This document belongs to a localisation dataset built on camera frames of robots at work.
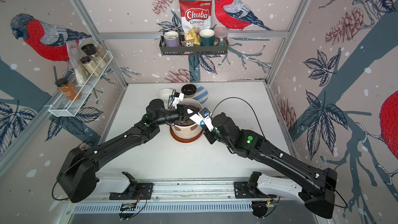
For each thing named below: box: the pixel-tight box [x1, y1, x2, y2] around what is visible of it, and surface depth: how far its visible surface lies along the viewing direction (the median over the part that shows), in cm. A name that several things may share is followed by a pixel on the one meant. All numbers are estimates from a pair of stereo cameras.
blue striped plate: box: [190, 85, 209, 105], surface depth 116 cm
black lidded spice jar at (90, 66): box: [79, 56, 102, 77], surface depth 79 cm
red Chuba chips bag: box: [178, 0, 213, 32], surface depth 81 cm
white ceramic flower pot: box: [171, 98, 203, 139], surface depth 79 cm
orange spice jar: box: [54, 77, 83, 101], surface depth 69 cm
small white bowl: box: [158, 88, 174, 101], surface depth 112 cm
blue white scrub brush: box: [189, 113, 206, 126], surface depth 70 cm
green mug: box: [199, 28, 220, 47], surface depth 85 cm
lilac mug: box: [163, 30, 180, 48], surface depth 85 cm
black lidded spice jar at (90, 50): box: [80, 43, 107, 70], surface depth 81 cm
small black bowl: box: [181, 84, 197, 98], surface depth 113 cm
